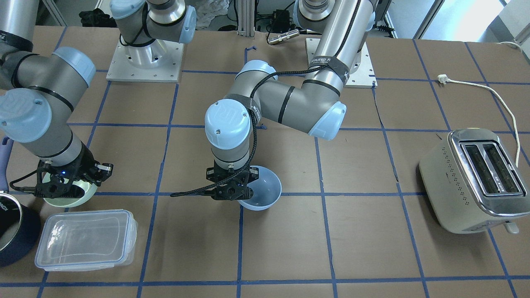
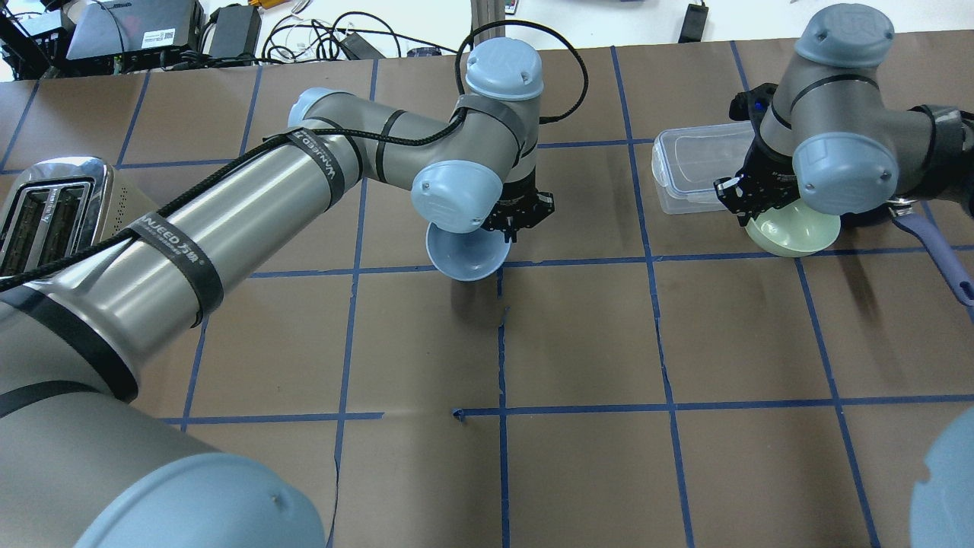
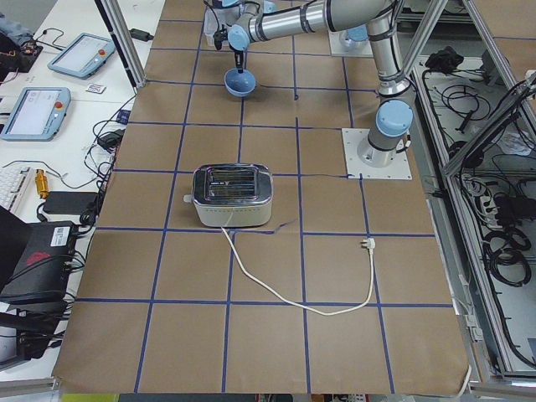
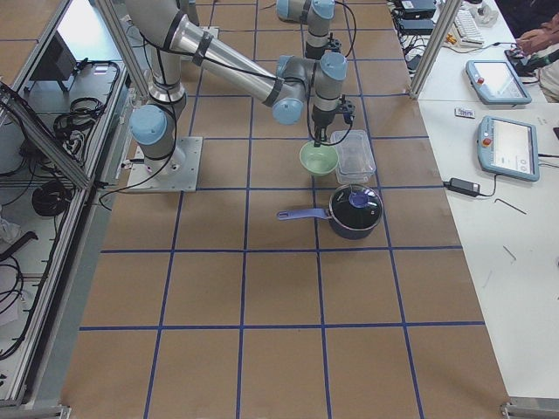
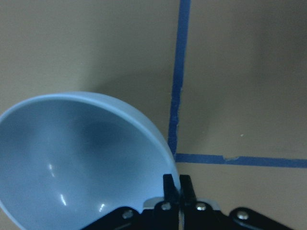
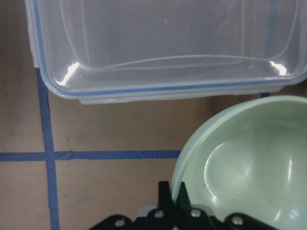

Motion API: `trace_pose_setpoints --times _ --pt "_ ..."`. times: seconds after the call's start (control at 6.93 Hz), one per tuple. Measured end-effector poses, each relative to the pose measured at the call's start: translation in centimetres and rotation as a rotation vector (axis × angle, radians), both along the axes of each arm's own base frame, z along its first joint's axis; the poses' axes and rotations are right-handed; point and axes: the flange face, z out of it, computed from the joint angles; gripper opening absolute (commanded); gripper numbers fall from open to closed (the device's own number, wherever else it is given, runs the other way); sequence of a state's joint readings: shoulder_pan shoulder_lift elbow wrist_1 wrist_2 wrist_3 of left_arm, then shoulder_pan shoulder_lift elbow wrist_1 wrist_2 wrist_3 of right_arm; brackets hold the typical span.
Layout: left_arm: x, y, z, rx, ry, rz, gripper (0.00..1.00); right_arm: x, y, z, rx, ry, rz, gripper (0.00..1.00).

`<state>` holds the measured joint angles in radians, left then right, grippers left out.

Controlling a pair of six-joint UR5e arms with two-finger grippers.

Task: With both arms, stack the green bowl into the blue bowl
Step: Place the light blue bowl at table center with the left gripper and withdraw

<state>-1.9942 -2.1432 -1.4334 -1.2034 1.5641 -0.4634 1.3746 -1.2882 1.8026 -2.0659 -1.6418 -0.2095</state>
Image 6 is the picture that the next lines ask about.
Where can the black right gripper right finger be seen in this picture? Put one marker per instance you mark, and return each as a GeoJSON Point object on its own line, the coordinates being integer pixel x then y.
{"type": "Point", "coordinates": [183, 202]}

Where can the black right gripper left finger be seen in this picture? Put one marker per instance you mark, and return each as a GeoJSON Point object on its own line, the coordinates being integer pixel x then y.
{"type": "Point", "coordinates": [165, 201]}

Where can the light green bowl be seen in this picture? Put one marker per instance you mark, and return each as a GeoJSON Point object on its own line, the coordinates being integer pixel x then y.
{"type": "Point", "coordinates": [250, 158]}

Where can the clear plastic food container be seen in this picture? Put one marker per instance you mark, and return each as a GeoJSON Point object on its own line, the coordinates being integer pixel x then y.
{"type": "Point", "coordinates": [117, 51]}

